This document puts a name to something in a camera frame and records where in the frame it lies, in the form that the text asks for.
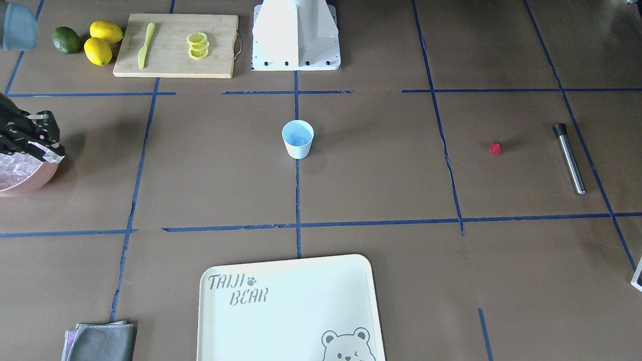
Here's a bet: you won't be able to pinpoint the light blue cup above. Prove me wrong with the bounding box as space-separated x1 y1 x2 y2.
281 119 314 159

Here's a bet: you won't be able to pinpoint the cream bear tray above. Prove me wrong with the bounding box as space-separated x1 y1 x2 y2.
196 254 387 360

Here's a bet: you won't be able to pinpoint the green avocado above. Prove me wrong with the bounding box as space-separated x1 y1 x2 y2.
51 27 83 55

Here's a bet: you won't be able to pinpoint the white cup rack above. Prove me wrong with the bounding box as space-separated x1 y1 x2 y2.
630 258 642 292

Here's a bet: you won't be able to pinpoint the red strawberry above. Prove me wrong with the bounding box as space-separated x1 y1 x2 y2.
489 142 503 154

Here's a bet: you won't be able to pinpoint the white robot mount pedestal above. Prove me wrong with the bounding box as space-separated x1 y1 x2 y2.
251 1 342 72

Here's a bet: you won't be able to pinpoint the yellow-green plastic knife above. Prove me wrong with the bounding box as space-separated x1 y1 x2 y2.
137 23 156 69

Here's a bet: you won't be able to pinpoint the metal muddler with black tip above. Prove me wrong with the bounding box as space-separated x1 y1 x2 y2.
552 123 586 195

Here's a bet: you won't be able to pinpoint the wooden cutting board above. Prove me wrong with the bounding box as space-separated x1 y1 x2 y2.
113 13 239 79

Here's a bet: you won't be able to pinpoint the pile of clear ice cubes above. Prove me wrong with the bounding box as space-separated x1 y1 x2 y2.
1 153 42 190

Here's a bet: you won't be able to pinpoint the lemon slices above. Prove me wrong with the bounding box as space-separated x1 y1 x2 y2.
186 32 210 60

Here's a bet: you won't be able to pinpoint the pink bowl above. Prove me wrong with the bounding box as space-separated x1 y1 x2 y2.
1 162 58 197

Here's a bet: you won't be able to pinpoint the folded grey cloth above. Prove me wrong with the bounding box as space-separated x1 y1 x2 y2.
61 320 137 360

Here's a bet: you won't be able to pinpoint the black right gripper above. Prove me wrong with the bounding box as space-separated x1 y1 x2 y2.
1 93 66 163

